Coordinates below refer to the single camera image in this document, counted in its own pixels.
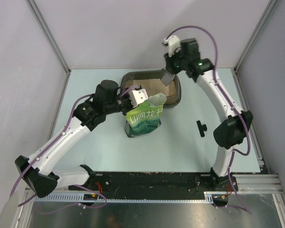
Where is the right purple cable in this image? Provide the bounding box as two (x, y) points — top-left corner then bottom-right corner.
(165, 25), (251, 213)

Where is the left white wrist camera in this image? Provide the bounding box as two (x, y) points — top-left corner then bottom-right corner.
(128, 89), (148, 108)

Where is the aluminium frame rail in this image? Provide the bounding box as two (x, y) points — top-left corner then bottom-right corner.
(234, 174), (283, 194)

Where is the brown litter box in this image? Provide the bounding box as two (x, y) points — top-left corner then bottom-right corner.
(121, 70), (181, 108)

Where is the grey cable duct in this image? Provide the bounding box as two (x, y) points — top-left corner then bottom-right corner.
(35, 191), (213, 204)

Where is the green litter bag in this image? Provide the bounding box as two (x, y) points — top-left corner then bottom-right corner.
(125, 93), (167, 138)

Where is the purple cable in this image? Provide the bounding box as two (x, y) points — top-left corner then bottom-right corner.
(9, 86), (109, 212)
(165, 25), (251, 213)

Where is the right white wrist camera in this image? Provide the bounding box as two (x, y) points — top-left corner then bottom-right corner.
(162, 35), (181, 57)

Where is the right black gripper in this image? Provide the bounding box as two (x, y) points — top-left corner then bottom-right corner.
(164, 47), (189, 75)

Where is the metal scoop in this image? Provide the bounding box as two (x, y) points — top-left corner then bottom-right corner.
(161, 68), (175, 86)

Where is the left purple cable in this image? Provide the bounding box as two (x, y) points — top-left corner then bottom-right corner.
(9, 86), (109, 212)

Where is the black bag clip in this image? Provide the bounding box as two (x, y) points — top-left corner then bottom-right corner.
(196, 120), (208, 138)

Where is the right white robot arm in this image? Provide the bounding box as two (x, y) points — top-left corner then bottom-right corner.
(161, 35), (253, 190)

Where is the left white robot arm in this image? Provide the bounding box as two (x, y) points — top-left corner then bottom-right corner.
(15, 80), (134, 198)

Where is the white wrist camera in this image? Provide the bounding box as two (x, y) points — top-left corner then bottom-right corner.
(128, 89), (148, 108)
(162, 35), (181, 57)

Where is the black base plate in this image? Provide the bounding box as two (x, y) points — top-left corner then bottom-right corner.
(83, 172), (238, 199)

